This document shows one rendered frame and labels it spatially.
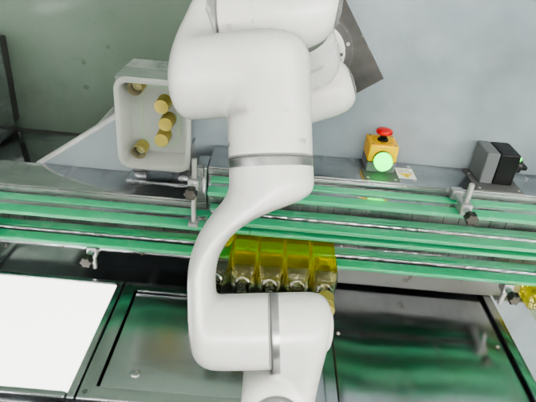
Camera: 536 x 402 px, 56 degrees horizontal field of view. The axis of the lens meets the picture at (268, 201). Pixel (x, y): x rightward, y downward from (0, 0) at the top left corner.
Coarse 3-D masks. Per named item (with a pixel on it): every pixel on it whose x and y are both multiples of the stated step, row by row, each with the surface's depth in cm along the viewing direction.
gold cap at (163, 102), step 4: (160, 96) 119; (164, 96) 118; (168, 96) 119; (156, 100) 116; (160, 100) 116; (164, 100) 116; (168, 100) 118; (156, 104) 116; (160, 104) 116; (164, 104) 116; (168, 104) 117; (156, 108) 117; (160, 108) 117; (164, 108) 117; (168, 108) 118; (160, 112) 117; (164, 112) 117
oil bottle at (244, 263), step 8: (240, 240) 114; (248, 240) 115; (256, 240) 115; (240, 248) 112; (248, 248) 112; (256, 248) 112; (232, 256) 110; (240, 256) 109; (248, 256) 109; (256, 256) 110; (232, 264) 107; (240, 264) 107; (248, 264) 107; (256, 264) 107; (232, 272) 106; (240, 272) 105; (248, 272) 105; (256, 272) 107; (232, 280) 106
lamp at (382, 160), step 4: (380, 152) 118; (384, 152) 118; (376, 156) 118; (380, 156) 117; (384, 156) 117; (388, 156) 117; (372, 160) 120; (376, 160) 118; (380, 160) 117; (384, 160) 117; (388, 160) 117; (376, 164) 118; (380, 164) 118; (384, 164) 117; (388, 164) 118; (376, 168) 119; (380, 168) 118; (384, 168) 118; (388, 168) 118
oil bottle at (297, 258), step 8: (288, 240) 115; (296, 240) 116; (304, 240) 116; (288, 248) 113; (296, 248) 113; (304, 248) 113; (288, 256) 110; (296, 256) 110; (304, 256) 111; (288, 264) 108; (296, 264) 108; (304, 264) 108; (288, 272) 106; (296, 272) 106; (304, 272) 106; (288, 280) 106; (296, 280) 105; (304, 280) 105; (288, 288) 107; (304, 288) 106
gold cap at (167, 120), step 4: (168, 112) 121; (164, 116) 119; (168, 116) 119; (172, 116) 120; (160, 120) 118; (164, 120) 118; (168, 120) 118; (172, 120) 119; (160, 124) 119; (164, 124) 119; (168, 124) 119; (172, 124) 119; (160, 128) 119; (164, 128) 119; (168, 128) 119
